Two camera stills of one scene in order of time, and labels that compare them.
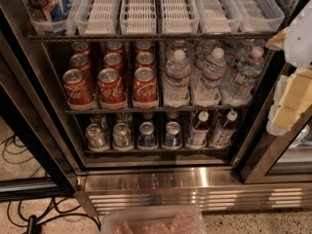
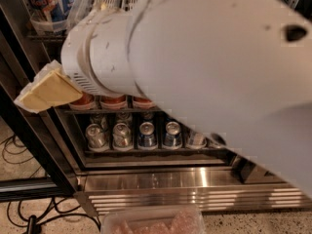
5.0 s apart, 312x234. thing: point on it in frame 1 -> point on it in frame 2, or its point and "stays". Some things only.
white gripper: [299, 39] -> [74, 58]
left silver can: [96, 137] stays
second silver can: [122, 137] stays
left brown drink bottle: [199, 132] stays
